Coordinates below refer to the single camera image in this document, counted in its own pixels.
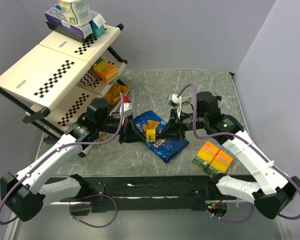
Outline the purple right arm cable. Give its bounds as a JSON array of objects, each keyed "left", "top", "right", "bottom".
[{"left": 177, "top": 83, "right": 300, "bottom": 221}]

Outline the purple tissue box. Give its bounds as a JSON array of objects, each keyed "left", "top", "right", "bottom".
[{"left": 44, "top": 7, "right": 93, "bottom": 43}]

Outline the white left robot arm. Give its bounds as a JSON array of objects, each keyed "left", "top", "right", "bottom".
[{"left": 0, "top": 98, "right": 145, "bottom": 222}]

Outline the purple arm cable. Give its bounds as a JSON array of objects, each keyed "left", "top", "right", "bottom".
[
  {"left": 177, "top": 83, "right": 300, "bottom": 221},
  {"left": 0, "top": 91, "right": 127, "bottom": 225}
]

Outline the blue Doritos chip bag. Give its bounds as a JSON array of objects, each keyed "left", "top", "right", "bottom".
[{"left": 134, "top": 110, "right": 189, "bottom": 164}]

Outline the left yellow sponge pack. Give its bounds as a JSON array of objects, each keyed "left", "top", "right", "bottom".
[{"left": 191, "top": 141, "right": 220, "bottom": 172}]

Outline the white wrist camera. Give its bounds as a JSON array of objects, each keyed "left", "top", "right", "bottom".
[
  {"left": 166, "top": 93, "right": 182, "bottom": 117},
  {"left": 119, "top": 95, "right": 133, "bottom": 117}
]

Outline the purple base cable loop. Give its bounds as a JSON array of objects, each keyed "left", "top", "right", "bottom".
[{"left": 69, "top": 194, "right": 118, "bottom": 228}]

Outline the orange padlock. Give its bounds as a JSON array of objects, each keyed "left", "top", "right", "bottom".
[{"left": 214, "top": 95, "right": 222, "bottom": 101}]

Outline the yellow padlock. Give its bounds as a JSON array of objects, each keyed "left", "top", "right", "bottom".
[{"left": 145, "top": 128, "right": 156, "bottom": 142}]

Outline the purple zigzag cloth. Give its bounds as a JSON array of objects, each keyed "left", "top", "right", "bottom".
[{"left": 78, "top": 69, "right": 97, "bottom": 87}]

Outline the orange sponge pack on shelf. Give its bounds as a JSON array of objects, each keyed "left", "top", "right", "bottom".
[{"left": 92, "top": 60, "right": 119, "bottom": 84}]

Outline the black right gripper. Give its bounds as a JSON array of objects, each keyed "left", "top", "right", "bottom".
[{"left": 158, "top": 108, "right": 208, "bottom": 142}]

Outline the teal small box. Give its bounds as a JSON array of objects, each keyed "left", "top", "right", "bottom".
[{"left": 89, "top": 11, "right": 106, "bottom": 38}]

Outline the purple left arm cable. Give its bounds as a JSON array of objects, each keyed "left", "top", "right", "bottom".
[{"left": 0, "top": 91, "right": 127, "bottom": 225}]

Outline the yellow sponge pack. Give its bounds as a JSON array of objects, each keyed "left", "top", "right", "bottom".
[
  {"left": 205, "top": 150, "right": 233, "bottom": 178},
  {"left": 191, "top": 141, "right": 220, "bottom": 172}
]

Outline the beige checkered shelf rack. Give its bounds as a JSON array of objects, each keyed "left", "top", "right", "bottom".
[{"left": 0, "top": 24, "right": 128, "bottom": 144}]

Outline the brass padlock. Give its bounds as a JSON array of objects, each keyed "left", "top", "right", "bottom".
[{"left": 99, "top": 132, "right": 109, "bottom": 142}]

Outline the right yellow sponge pack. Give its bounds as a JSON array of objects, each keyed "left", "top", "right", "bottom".
[{"left": 205, "top": 150, "right": 233, "bottom": 178}]

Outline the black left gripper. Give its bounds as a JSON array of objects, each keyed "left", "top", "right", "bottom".
[{"left": 97, "top": 113, "right": 147, "bottom": 144}]

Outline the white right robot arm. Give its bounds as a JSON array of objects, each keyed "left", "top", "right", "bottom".
[{"left": 157, "top": 91, "right": 300, "bottom": 219}]

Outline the orange snack bag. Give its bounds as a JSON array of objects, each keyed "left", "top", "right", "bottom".
[{"left": 104, "top": 83, "right": 131, "bottom": 106}]

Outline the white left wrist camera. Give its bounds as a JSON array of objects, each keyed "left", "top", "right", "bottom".
[{"left": 119, "top": 95, "right": 133, "bottom": 117}]

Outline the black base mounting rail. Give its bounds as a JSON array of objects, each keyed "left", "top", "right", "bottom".
[{"left": 41, "top": 173, "right": 243, "bottom": 213}]

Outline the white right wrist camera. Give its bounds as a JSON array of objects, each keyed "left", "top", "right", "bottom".
[{"left": 166, "top": 93, "right": 182, "bottom": 117}]

